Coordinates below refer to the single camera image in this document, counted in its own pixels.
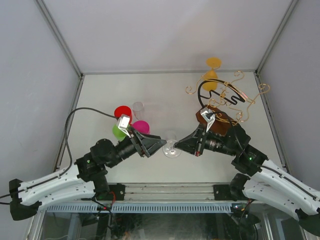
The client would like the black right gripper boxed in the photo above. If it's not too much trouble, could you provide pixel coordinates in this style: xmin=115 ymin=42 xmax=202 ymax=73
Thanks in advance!
xmin=173 ymin=123 xmax=238 ymax=157

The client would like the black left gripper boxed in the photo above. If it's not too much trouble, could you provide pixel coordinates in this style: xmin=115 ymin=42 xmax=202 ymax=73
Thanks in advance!
xmin=106 ymin=126 xmax=167 ymax=169

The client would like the clear wine glass back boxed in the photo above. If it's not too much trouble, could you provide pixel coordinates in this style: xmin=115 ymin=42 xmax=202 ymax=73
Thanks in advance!
xmin=162 ymin=130 xmax=182 ymax=159

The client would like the clear wine glass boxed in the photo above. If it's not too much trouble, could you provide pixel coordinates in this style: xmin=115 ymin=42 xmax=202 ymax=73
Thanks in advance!
xmin=162 ymin=130 xmax=182 ymax=159
xmin=132 ymin=101 xmax=145 ymax=121

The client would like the pink wine glass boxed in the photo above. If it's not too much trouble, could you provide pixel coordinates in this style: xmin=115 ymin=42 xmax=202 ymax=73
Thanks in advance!
xmin=132 ymin=120 xmax=150 ymax=134

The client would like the green wine glass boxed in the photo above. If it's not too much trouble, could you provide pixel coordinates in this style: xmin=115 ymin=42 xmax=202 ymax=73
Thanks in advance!
xmin=112 ymin=124 xmax=127 ymax=141

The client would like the clear wine glass front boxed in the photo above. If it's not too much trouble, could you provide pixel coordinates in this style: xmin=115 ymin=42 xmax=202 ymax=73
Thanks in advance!
xmin=132 ymin=101 xmax=145 ymax=121

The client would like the red wine glass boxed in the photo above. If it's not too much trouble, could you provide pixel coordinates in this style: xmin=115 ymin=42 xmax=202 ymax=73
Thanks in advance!
xmin=114 ymin=105 xmax=133 ymax=123

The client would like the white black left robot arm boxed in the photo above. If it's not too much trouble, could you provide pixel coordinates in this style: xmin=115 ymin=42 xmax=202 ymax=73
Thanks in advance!
xmin=9 ymin=128 xmax=167 ymax=221

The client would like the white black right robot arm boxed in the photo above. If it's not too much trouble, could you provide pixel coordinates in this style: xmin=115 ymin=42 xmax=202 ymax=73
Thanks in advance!
xmin=174 ymin=124 xmax=320 ymax=236

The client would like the brown wooden rack base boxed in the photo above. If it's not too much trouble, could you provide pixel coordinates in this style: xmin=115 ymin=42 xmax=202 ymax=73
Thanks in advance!
xmin=195 ymin=106 xmax=231 ymax=137

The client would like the yellow wine glass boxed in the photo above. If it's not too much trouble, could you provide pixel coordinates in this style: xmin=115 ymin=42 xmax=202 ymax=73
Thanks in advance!
xmin=202 ymin=57 xmax=222 ymax=92

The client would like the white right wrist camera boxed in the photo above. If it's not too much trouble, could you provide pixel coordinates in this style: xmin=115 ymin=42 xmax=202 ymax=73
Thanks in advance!
xmin=200 ymin=107 xmax=216 ymax=133

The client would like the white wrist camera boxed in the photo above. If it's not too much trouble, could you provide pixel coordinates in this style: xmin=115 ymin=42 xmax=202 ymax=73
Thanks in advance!
xmin=200 ymin=107 xmax=216 ymax=133
xmin=116 ymin=114 xmax=131 ymax=137

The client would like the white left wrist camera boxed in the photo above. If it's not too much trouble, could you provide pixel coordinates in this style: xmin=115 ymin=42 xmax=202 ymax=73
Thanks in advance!
xmin=116 ymin=114 xmax=131 ymax=137

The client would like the aluminium mounting rail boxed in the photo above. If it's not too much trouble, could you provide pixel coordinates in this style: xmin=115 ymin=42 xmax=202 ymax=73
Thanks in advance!
xmin=109 ymin=182 xmax=234 ymax=203

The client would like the gold wire glass rack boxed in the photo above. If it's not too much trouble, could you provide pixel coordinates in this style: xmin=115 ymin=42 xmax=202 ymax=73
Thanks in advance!
xmin=185 ymin=70 xmax=271 ymax=126

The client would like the blue slotted cable duct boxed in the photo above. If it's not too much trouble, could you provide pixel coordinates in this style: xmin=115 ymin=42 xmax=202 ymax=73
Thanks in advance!
xmin=46 ymin=202 xmax=233 ymax=214

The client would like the black metal rack ring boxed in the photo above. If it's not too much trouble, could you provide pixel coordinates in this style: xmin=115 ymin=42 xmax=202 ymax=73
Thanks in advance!
xmin=196 ymin=78 xmax=247 ymax=131

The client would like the black right camera cable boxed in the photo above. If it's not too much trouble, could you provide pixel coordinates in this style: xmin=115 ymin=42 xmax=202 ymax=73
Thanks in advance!
xmin=207 ymin=111 xmax=266 ymax=168

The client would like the black camera cable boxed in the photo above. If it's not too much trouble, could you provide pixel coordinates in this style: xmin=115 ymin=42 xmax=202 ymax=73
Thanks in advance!
xmin=0 ymin=107 xmax=122 ymax=206
xmin=207 ymin=111 xmax=266 ymax=168

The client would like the black left camera cable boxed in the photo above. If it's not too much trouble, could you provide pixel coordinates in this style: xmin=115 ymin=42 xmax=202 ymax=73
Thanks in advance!
xmin=0 ymin=107 xmax=122 ymax=206

